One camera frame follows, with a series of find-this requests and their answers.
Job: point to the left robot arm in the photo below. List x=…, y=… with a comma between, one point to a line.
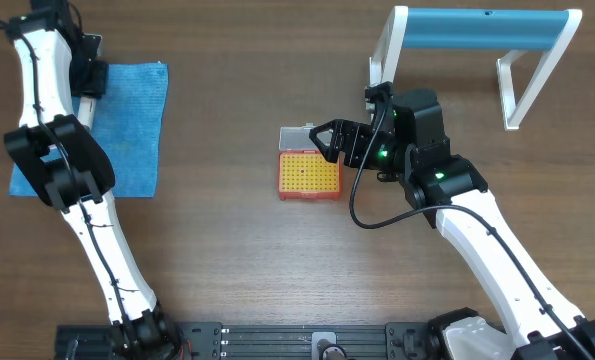
x=102, y=250

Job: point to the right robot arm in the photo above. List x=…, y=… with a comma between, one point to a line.
x=497, y=250

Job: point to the mounting rail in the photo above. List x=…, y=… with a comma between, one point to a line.
x=277, y=342

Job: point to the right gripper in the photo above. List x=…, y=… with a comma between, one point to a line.
x=359, y=145

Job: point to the red and yellow tip box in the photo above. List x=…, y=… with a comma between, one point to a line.
x=307, y=175

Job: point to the white pipette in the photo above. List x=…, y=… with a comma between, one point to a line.
x=87, y=112

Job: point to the white and blue stand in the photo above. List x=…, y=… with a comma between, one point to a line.
x=477, y=27

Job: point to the blue cloth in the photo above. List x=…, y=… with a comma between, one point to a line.
x=132, y=125

